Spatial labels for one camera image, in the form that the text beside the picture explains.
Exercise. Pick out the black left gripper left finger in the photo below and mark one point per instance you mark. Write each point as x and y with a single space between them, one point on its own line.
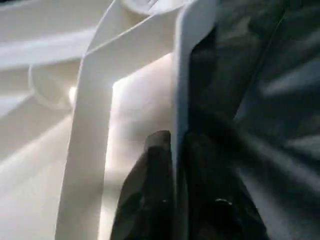
150 200

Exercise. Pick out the black mat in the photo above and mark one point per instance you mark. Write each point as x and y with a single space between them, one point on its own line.
250 75

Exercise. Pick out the white plastic table top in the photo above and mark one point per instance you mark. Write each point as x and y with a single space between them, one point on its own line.
87 125

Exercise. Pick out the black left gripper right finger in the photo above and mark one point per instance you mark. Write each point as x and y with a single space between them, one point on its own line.
212 205

